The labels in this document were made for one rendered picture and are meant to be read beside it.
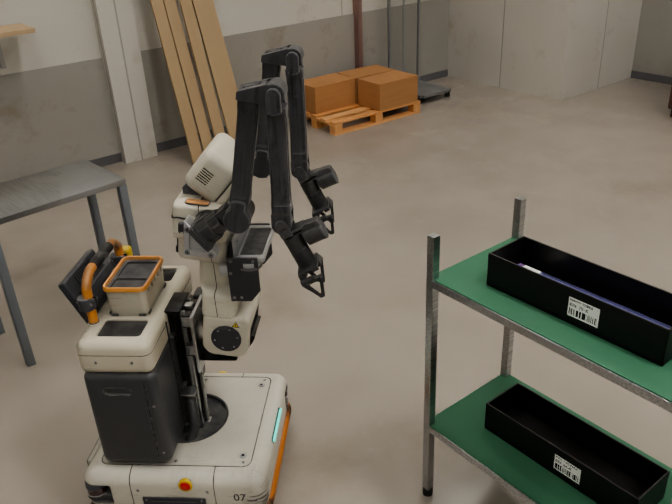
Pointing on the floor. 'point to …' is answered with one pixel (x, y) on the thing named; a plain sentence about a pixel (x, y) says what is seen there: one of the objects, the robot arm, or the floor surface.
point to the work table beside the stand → (20, 205)
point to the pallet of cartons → (359, 97)
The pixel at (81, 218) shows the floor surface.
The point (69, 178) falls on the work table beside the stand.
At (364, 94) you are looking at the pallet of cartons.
